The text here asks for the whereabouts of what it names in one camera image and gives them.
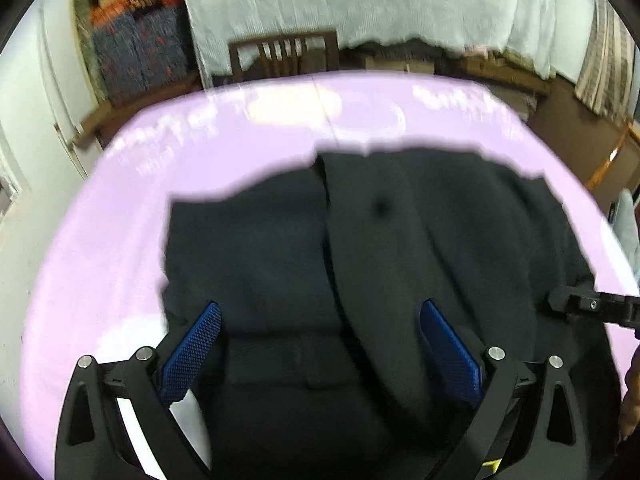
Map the grey pillow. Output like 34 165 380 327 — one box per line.
607 187 640 281

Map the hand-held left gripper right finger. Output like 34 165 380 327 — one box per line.
419 299 588 480

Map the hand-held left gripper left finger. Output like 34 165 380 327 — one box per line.
54 301 223 480

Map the checked beige curtain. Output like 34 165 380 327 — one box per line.
575 0 636 121

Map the stack of wooden boards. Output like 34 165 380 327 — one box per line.
450 47 556 96

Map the dark wooden chair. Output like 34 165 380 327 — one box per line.
228 31 341 83

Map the black hooded jacket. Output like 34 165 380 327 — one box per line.
159 141 626 480

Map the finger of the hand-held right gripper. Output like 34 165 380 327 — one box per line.
547 285 640 328

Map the person's right hand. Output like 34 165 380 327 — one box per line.
619 355 640 443

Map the pink printed blanket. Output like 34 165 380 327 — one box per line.
17 74 640 480

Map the white lace cloth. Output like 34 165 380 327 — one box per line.
177 0 558 86

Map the stack of patterned boxes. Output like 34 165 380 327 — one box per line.
90 0 193 106

